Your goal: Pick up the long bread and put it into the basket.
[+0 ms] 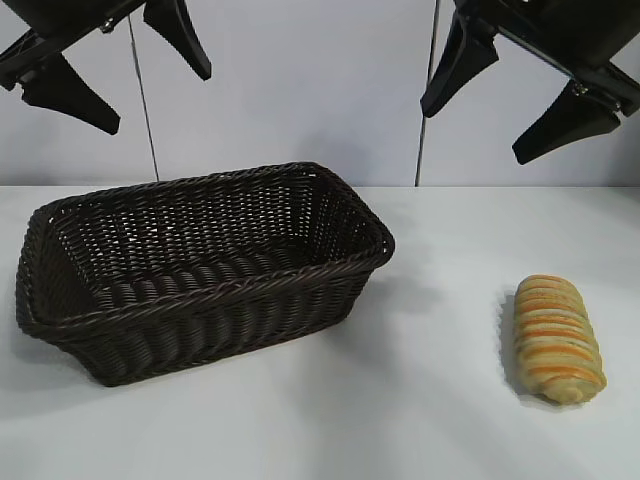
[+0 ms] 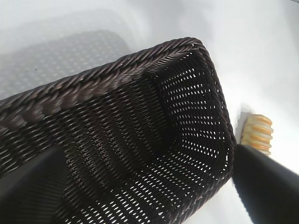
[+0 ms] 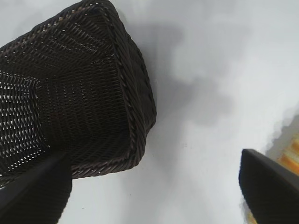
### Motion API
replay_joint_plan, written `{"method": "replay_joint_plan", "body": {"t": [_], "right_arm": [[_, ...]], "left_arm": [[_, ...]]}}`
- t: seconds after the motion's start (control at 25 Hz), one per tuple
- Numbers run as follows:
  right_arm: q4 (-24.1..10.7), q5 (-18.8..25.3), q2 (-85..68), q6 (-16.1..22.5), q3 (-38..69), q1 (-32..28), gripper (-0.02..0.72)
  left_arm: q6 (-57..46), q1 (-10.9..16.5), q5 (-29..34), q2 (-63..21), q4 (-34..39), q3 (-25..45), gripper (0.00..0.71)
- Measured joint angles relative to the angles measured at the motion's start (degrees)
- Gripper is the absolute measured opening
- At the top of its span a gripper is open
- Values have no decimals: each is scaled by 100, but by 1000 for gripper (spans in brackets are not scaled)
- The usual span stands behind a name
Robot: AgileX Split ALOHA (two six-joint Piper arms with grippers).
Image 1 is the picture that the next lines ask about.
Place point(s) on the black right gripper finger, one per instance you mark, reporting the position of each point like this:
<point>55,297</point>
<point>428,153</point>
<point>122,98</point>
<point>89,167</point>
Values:
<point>462,65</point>
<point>565,127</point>

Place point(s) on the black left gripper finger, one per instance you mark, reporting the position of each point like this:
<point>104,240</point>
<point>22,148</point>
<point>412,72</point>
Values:
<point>70,100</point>
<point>180,35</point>

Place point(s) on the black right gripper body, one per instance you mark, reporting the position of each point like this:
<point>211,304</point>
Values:
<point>565,25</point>

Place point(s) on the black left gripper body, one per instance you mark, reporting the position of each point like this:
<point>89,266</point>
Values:
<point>75,25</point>

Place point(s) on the long striped bread roll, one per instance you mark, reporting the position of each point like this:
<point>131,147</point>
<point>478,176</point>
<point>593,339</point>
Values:
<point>555,340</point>

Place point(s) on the dark brown woven basket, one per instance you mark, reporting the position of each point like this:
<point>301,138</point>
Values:
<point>150,325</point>

